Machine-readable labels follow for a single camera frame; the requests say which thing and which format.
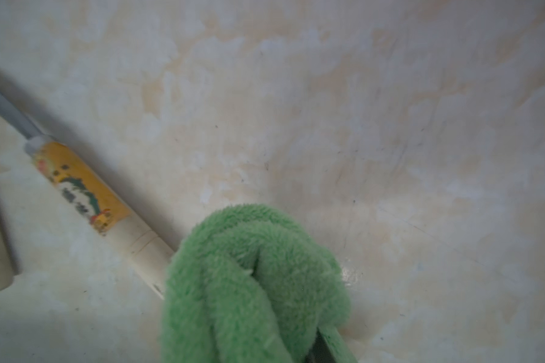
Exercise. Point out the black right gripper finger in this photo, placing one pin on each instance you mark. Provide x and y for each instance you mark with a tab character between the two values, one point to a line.
323	349

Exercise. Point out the green fluffy rag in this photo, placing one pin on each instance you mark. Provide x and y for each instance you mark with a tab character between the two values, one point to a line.
250	285

